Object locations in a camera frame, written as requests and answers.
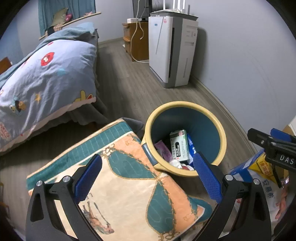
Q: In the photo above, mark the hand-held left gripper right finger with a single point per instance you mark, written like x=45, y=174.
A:
x=208, y=177

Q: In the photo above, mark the cartoon print blue duvet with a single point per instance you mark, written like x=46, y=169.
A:
x=50, y=78

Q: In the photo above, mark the white air purifier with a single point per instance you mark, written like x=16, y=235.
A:
x=161, y=51

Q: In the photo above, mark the teal window curtain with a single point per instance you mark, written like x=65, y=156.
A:
x=46, y=14

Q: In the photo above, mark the beige cushion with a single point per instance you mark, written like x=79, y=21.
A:
x=59, y=16

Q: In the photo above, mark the patterned teal orange cushion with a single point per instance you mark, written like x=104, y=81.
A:
x=129, y=190

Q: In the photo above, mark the black television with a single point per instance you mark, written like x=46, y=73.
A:
x=136, y=9

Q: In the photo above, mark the white power strip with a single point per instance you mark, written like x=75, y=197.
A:
x=133, y=20

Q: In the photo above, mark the wooden window sill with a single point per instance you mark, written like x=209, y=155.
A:
x=81, y=19

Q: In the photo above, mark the plaid cushion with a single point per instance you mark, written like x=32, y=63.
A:
x=54, y=29

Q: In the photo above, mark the grey stool seat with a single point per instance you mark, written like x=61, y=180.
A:
x=136, y=126

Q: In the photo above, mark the white router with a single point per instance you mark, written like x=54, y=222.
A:
x=171, y=10

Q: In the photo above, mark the person's right hand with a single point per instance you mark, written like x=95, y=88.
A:
x=284, y=206

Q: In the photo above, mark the wooden bed headboard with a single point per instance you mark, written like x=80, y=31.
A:
x=5, y=64

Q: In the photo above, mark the blue white packaging bag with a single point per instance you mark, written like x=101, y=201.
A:
x=268, y=199

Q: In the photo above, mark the brown cardboard box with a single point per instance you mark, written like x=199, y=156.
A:
x=291, y=127

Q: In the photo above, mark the yellow rimmed teal waste bin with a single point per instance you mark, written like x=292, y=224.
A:
x=205, y=129

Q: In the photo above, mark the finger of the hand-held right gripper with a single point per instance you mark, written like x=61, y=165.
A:
x=259, y=138
x=281, y=134

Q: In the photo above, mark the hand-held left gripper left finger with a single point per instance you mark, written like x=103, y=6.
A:
x=89, y=177

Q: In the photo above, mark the blue snack packet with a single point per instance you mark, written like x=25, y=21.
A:
x=190, y=148

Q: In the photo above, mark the green white medicine box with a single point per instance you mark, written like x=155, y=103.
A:
x=179, y=146

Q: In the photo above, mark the wooden cabinet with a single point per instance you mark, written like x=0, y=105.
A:
x=141, y=41

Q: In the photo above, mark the pink plush toy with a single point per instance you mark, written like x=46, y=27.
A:
x=68, y=17

